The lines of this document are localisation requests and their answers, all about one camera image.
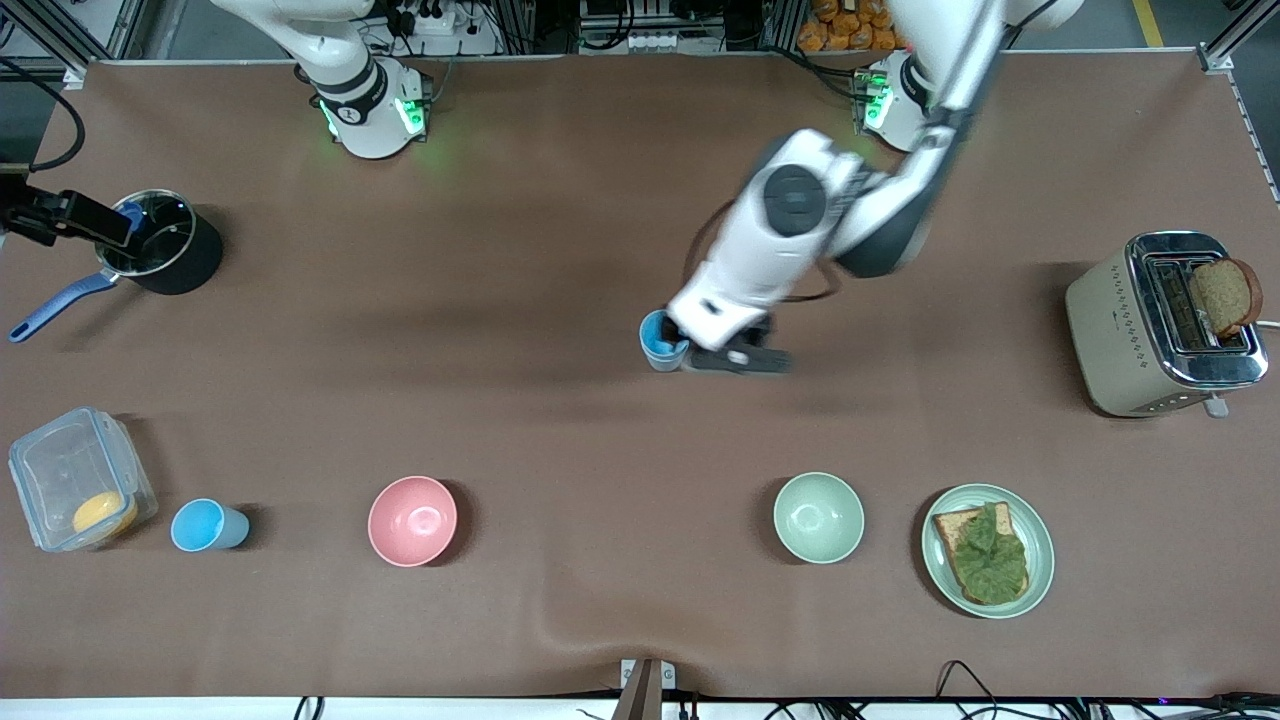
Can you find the beige and chrome toaster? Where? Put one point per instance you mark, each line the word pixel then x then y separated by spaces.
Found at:
pixel 1110 340

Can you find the green lettuce leaf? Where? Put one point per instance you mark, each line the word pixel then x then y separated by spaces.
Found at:
pixel 990 560

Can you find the dark brown bread slice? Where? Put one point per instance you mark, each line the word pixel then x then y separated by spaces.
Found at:
pixel 1225 295

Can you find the bag of orange buns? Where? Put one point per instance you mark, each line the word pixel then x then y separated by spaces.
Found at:
pixel 850 25

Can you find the pale green plate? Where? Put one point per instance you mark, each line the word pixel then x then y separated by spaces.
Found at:
pixel 1042 545

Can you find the pale green bowl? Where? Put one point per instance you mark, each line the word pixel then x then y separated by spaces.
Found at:
pixel 818 518

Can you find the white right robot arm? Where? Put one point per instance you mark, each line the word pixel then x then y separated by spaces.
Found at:
pixel 350 100

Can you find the small white power strip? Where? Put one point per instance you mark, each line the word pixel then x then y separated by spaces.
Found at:
pixel 660 42

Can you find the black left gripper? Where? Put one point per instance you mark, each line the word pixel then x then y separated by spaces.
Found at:
pixel 676 331

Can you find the round yellow food piece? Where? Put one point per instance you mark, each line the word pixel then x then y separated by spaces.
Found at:
pixel 100 512

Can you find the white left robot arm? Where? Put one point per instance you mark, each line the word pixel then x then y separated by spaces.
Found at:
pixel 740 260

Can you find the pink bowl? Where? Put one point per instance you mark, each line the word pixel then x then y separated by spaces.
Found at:
pixel 412 520

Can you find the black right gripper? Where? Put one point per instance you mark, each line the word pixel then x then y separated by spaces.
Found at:
pixel 48 219

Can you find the clear plastic food container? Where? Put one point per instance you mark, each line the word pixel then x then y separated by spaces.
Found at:
pixel 60 470

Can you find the grey metal camera mount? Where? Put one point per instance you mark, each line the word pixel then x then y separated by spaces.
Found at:
pixel 645 695

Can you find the white power strip with plugs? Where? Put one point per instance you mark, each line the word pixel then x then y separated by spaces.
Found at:
pixel 435 20

